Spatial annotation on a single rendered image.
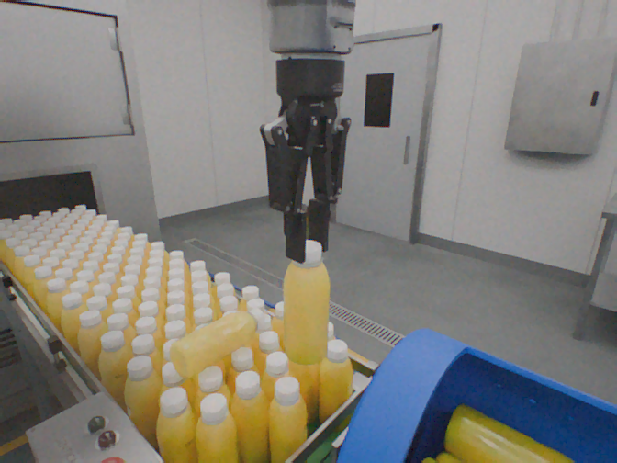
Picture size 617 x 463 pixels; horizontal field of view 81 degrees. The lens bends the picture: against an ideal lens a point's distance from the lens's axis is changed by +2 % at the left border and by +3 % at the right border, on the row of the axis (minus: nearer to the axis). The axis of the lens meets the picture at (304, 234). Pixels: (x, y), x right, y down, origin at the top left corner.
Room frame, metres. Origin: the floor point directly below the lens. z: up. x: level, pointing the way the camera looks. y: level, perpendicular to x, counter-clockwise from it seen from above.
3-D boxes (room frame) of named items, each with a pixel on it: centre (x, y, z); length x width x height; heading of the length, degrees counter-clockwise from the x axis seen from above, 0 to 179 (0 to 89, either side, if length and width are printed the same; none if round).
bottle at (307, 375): (0.59, 0.01, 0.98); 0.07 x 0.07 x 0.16
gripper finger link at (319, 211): (0.46, -0.02, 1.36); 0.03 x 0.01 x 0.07; 47
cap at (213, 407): (0.44, 0.14, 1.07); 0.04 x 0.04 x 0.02
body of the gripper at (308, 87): (0.43, -0.01, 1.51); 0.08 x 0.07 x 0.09; 137
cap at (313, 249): (0.45, 0.00, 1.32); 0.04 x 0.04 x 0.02
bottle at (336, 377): (0.57, -0.06, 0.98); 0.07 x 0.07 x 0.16
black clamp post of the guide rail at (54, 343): (0.73, 0.61, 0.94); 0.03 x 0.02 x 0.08; 48
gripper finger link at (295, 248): (0.43, 0.01, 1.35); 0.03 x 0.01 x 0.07; 47
